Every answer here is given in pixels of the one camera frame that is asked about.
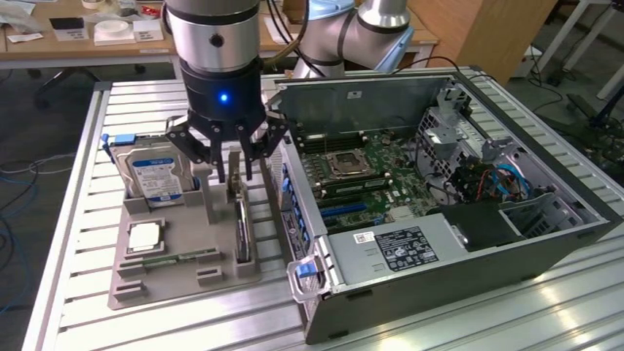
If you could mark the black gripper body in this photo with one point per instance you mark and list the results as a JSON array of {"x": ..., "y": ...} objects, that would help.
[{"x": 218, "y": 91}]

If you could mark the graphics card with metal bracket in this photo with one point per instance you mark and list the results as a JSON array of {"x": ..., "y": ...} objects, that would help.
[{"x": 241, "y": 226}]

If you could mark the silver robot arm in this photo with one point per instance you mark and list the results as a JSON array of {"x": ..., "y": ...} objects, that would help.
[{"x": 214, "y": 36}]

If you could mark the hard disk with blue carrier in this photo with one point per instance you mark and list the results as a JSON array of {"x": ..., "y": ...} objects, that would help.
[{"x": 150, "y": 175}]

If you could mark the CPU socket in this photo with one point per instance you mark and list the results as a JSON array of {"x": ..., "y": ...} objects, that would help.
[{"x": 346, "y": 162}]

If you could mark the green RAM stick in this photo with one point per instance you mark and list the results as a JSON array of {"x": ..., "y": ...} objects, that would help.
[
  {"x": 165, "y": 259},
  {"x": 356, "y": 185}
]

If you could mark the white labelled box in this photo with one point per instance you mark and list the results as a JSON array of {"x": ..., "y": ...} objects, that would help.
[{"x": 145, "y": 31}]

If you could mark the blue expansion slot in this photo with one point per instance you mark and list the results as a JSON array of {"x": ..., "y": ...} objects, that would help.
[{"x": 342, "y": 209}]

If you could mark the white flat box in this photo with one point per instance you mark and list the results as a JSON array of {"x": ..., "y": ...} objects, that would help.
[{"x": 114, "y": 40}]

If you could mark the red packet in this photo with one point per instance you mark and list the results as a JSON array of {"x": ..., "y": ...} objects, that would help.
[{"x": 149, "y": 11}]

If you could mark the silver CPU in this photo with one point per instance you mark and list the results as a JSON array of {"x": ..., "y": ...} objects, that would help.
[{"x": 144, "y": 235}]

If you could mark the green motherboard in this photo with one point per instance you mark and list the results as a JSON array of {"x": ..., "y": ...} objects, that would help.
[{"x": 389, "y": 172}]

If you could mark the white tape roll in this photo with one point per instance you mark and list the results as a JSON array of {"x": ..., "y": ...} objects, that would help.
[{"x": 112, "y": 27}]

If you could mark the black chair base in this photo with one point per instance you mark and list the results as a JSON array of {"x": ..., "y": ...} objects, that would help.
[{"x": 68, "y": 76}]

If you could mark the silver chipset heatsink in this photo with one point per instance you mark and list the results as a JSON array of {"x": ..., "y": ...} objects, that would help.
[{"x": 400, "y": 214}]

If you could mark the wooden desk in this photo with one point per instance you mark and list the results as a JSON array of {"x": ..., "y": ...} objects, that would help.
[{"x": 58, "y": 51}]

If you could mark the silver disk bay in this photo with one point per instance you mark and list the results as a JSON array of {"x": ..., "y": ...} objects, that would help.
[{"x": 441, "y": 140}]

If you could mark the black and white box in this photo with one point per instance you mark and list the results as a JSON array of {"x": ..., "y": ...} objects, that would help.
[{"x": 68, "y": 29}]

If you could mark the clear case latch blue tab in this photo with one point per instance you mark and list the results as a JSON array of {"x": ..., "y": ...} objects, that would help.
[{"x": 305, "y": 271}]

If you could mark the grey parts rack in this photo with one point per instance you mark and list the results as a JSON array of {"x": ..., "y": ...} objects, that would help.
[{"x": 185, "y": 289}]

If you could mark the grey power supply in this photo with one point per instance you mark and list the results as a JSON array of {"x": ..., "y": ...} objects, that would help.
[{"x": 356, "y": 263}]

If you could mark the white paper card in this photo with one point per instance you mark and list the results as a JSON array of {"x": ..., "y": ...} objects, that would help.
[{"x": 24, "y": 37}]

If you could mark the clear plastic bag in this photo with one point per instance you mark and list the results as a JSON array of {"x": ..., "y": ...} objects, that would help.
[{"x": 16, "y": 16}]

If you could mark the black plastic shroud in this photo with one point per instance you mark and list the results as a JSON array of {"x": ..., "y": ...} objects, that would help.
[{"x": 480, "y": 223}]

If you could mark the wooden cabinet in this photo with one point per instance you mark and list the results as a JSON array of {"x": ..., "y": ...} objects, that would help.
[{"x": 486, "y": 36}]

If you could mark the grey PC case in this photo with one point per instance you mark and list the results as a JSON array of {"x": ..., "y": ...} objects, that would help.
[{"x": 438, "y": 303}]

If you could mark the grey disk bay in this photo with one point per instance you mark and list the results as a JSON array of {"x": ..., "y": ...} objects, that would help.
[{"x": 541, "y": 215}]

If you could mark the black floor stand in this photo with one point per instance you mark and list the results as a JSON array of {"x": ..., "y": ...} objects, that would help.
[{"x": 598, "y": 120}]

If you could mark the white table frame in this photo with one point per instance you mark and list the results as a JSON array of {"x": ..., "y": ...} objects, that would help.
[{"x": 580, "y": 22}]

